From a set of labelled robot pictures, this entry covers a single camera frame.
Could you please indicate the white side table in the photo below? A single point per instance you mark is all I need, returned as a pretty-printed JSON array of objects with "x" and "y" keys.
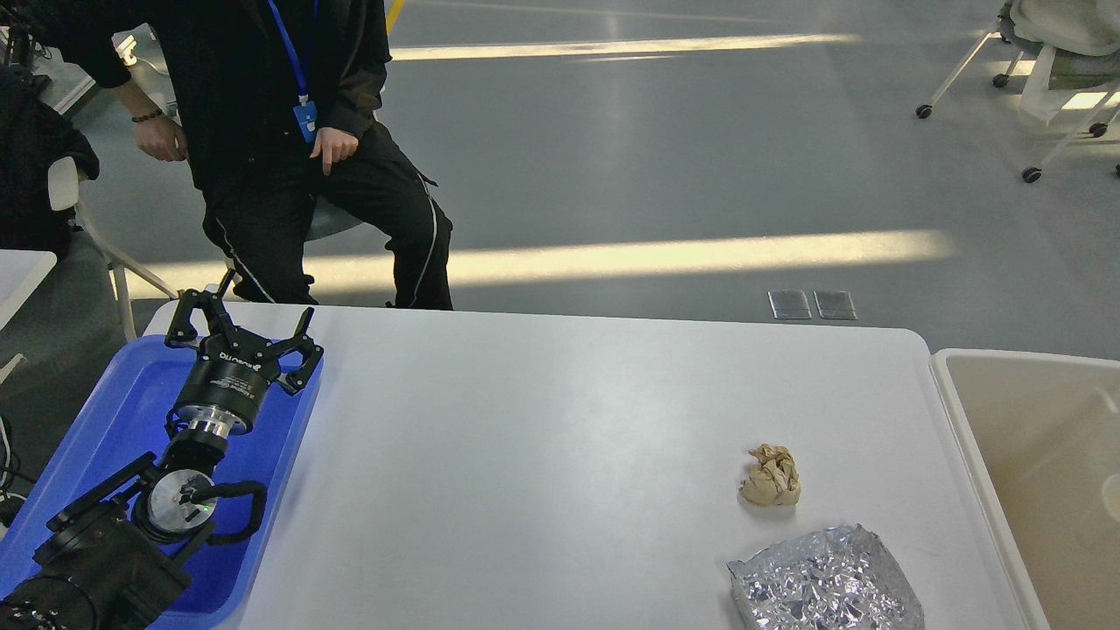
[{"x": 22, "y": 271}]

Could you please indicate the grey office chair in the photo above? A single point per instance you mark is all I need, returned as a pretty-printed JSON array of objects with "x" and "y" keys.
[{"x": 328, "y": 219}]

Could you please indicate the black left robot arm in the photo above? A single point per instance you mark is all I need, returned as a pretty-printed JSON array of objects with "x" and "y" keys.
[{"x": 156, "y": 508}]

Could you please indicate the person in black clothes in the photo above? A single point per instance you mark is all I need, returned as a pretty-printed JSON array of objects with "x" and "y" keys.
[{"x": 273, "y": 106}]

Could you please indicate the black jacket on chair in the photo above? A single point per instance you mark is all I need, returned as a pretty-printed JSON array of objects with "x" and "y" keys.
[{"x": 33, "y": 137}]

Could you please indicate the white plastic bin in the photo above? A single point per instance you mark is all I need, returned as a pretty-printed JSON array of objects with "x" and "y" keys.
[{"x": 1039, "y": 433}]

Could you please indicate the blue plastic tray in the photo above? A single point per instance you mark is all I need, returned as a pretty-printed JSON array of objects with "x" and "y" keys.
[{"x": 124, "y": 418}]

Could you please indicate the white rolling chair with cloth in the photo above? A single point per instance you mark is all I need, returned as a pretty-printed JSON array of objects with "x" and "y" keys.
[{"x": 1073, "y": 46}]

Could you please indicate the crumpled brown paper ball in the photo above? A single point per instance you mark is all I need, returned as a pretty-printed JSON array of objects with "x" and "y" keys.
[{"x": 773, "y": 479}]

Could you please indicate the metal floor socket plate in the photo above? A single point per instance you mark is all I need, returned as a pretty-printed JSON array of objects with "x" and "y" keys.
[
  {"x": 789, "y": 305},
  {"x": 835, "y": 305}
]

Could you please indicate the white paper cup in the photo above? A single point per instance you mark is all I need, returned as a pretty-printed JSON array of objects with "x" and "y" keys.
[{"x": 1110, "y": 496}]

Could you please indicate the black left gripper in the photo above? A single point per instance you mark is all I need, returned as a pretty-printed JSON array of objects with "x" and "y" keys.
[{"x": 227, "y": 378}]

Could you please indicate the crumpled aluminium foil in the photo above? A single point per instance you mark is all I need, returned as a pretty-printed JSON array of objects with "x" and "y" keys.
[{"x": 836, "y": 578}]

